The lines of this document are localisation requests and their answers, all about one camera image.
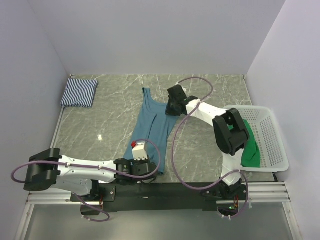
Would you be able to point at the white plastic laundry basket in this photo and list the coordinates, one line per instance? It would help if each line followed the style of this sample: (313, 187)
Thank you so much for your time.
(273, 157)

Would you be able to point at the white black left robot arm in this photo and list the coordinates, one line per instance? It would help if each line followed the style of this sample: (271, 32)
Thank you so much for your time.
(50, 169)

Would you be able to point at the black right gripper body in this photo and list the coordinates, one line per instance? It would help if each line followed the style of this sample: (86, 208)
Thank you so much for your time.
(171, 109)

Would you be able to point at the teal blue tank top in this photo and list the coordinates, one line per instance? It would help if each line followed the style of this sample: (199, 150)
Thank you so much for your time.
(152, 124)

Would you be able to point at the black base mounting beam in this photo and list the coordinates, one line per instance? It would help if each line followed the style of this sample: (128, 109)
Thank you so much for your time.
(165, 196)

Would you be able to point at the green tank top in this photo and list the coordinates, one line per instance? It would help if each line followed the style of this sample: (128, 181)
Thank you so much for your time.
(251, 157)

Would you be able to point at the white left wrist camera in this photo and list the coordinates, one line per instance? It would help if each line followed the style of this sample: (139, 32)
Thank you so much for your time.
(139, 150)

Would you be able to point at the blue white striped tank top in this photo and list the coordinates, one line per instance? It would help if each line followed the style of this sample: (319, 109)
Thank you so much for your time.
(79, 93)

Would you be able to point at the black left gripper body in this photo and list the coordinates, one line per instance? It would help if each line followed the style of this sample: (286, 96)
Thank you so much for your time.
(140, 162)

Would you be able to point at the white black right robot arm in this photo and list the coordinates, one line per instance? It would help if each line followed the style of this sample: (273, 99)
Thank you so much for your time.
(231, 135)

